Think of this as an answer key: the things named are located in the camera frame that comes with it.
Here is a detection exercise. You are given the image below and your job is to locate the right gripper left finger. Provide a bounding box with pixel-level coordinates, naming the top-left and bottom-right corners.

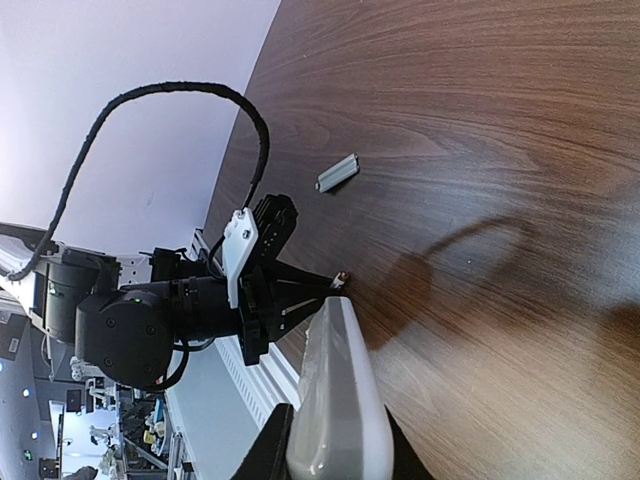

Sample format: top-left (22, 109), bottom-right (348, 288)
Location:
top-left (231, 403), bottom-right (295, 480)

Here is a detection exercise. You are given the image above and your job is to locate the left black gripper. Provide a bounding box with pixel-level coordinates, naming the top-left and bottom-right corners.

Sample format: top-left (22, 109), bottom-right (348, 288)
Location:
top-left (238, 261), bottom-right (340, 366)

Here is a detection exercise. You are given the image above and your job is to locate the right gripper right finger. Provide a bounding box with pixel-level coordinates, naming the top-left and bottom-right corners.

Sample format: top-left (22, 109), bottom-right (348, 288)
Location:
top-left (386, 407), bottom-right (435, 480)

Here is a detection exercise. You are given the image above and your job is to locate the white remote control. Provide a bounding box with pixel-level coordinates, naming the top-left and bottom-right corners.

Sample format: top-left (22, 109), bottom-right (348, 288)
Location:
top-left (286, 296), bottom-right (394, 479)

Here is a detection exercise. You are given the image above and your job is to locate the grey battery cover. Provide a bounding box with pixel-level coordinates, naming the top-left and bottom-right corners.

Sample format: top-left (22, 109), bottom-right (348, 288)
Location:
top-left (315, 153), bottom-right (360, 193)

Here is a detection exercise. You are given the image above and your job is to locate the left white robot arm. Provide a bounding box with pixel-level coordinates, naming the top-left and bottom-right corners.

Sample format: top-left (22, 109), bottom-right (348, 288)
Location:
top-left (1, 224), bottom-right (344, 391)

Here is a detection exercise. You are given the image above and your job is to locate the white slotted cable duct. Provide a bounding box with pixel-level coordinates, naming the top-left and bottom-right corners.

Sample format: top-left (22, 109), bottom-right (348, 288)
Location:
top-left (214, 337), bottom-right (300, 429)

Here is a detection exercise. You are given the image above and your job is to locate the left black cable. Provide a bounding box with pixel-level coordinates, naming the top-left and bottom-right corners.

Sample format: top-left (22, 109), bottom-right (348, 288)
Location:
top-left (7, 81), bottom-right (271, 284)

